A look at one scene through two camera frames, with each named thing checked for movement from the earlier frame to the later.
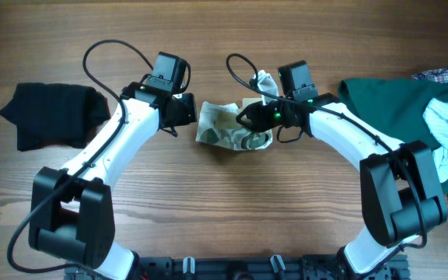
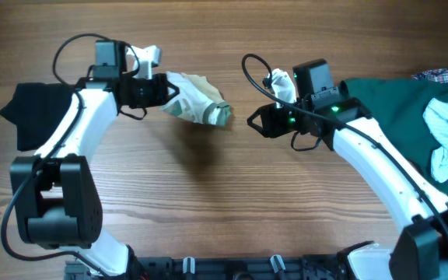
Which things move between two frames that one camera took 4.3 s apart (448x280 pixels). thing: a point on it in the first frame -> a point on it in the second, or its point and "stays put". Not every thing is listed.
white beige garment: x=218 y=124 -> x=197 y=100
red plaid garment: x=446 y=75 stays put
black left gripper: x=189 y=115 -> x=159 y=82
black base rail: x=243 y=267 stays put
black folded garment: x=55 y=113 stays put
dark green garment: x=396 y=107 stays put
